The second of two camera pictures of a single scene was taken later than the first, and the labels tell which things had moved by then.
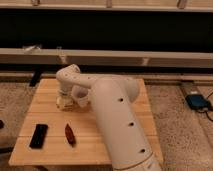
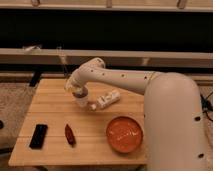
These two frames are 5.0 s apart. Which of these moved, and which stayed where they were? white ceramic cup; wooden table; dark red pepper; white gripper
Moved: white gripper
Stayed: white ceramic cup; wooden table; dark red pepper
